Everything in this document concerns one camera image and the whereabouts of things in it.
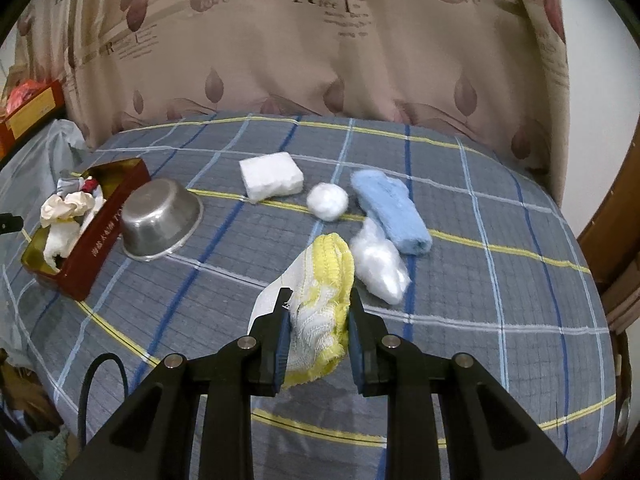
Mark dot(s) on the red plastic bag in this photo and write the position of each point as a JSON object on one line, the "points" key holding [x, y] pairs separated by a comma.
{"points": [[25, 92]]}

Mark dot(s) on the red and white cloth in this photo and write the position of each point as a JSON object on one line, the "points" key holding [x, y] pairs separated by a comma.
{"points": [[70, 185]]}

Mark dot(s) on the white cloth with yellow edge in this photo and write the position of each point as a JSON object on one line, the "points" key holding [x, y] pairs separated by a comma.
{"points": [[325, 270]]}

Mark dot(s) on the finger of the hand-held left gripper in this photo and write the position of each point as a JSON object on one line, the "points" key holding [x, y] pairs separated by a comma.
{"points": [[10, 223]]}

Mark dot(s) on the clear plastic bag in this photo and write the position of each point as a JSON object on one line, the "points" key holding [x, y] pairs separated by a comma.
{"points": [[380, 265]]}

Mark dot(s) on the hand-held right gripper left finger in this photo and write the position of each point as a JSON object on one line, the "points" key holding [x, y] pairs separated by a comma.
{"points": [[282, 350]]}

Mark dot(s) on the red cardboard box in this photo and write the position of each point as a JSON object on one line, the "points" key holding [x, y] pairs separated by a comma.
{"points": [[35, 110]]}

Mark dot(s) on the white foam block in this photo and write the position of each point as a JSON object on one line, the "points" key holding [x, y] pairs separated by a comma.
{"points": [[270, 175]]}

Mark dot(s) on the white fluffy towel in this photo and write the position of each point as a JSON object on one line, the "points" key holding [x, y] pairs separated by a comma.
{"points": [[62, 240]]}

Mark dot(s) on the white cotton ball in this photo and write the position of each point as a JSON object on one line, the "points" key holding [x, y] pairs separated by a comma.
{"points": [[327, 201]]}

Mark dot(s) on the light blue towel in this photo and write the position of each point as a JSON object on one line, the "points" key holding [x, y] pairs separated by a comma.
{"points": [[395, 215]]}

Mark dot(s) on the grey plaid tablecloth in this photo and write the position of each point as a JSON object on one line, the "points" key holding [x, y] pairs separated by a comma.
{"points": [[450, 310]]}

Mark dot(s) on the brown wooden door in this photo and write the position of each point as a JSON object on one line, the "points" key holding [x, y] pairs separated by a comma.
{"points": [[615, 260]]}

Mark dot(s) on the beige leaf print curtain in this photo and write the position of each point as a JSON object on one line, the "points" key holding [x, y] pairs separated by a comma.
{"points": [[300, 60]]}

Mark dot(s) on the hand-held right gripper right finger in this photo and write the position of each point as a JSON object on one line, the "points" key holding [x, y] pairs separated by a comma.
{"points": [[357, 355]]}

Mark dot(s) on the green cloth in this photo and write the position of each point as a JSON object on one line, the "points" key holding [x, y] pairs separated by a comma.
{"points": [[47, 452]]}

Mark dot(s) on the cream fabric scrunchie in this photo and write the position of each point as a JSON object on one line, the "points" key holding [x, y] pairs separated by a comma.
{"points": [[65, 207]]}

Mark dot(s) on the red tin box gold inside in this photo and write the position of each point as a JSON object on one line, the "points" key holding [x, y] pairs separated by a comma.
{"points": [[100, 250]]}

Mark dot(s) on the stainless steel bowl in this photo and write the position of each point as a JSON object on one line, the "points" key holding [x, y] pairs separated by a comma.
{"points": [[155, 220]]}

